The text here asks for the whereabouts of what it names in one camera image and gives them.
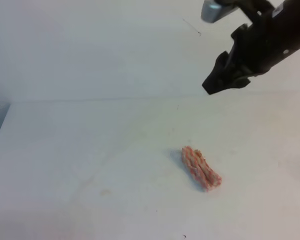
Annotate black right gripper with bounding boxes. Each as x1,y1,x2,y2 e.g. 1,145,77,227
202,0,300,95

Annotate pink white rag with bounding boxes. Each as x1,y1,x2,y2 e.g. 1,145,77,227
181,146,222,192

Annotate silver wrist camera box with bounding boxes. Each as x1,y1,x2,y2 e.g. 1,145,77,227
200,0,238,24

